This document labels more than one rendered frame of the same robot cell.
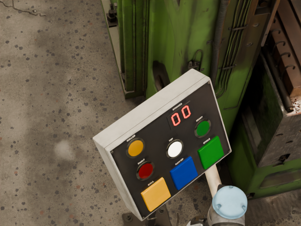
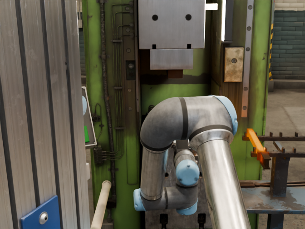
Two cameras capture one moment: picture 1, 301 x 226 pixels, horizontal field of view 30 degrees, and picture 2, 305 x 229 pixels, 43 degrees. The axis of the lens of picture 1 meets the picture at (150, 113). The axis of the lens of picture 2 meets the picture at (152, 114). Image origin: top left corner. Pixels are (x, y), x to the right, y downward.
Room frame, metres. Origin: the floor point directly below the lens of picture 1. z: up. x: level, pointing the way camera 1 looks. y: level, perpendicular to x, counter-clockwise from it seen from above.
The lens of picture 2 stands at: (-0.84, -0.94, 1.55)
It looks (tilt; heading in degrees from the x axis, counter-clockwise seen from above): 16 degrees down; 16
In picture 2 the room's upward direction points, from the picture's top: 1 degrees counter-clockwise
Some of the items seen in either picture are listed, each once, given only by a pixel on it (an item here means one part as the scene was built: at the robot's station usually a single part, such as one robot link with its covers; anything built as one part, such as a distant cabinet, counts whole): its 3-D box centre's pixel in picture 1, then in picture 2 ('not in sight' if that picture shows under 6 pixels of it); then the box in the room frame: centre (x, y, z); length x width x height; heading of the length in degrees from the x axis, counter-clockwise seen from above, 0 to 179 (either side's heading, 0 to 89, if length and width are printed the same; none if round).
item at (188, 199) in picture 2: not in sight; (181, 197); (0.34, -0.70, 0.92); 0.11 x 0.08 x 0.11; 114
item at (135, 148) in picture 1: (135, 148); not in sight; (0.56, 0.03, 1.16); 0.05 x 0.03 x 0.04; 106
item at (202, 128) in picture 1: (202, 128); not in sight; (0.66, -0.14, 1.09); 0.05 x 0.03 x 0.04; 106
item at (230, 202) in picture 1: (228, 208); not in sight; (0.39, -0.19, 1.23); 0.09 x 0.08 x 0.11; 179
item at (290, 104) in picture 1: (269, 58); not in sight; (1.00, -0.38, 0.93); 0.40 x 0.03 x 0.03; 16
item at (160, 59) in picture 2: not in sight; (169, 54); (1.09, -0.47, 1.32); 0.42 x 0.20 x 0.10; 16
